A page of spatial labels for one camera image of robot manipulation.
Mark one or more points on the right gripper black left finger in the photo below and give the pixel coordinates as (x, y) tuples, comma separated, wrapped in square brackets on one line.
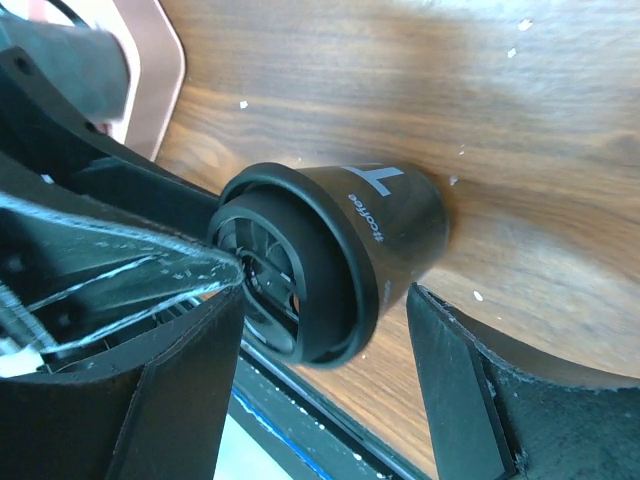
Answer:
[(153, 407)]

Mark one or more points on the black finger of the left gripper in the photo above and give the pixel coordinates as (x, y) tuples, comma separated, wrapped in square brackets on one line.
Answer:
[(44, 133), (69, 280)]

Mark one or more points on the salmon pink plastic tray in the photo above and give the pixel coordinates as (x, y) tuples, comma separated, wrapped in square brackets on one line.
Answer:
[(156, 62)]

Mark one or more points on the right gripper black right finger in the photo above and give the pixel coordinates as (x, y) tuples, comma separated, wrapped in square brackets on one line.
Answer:
[(498, 408)]

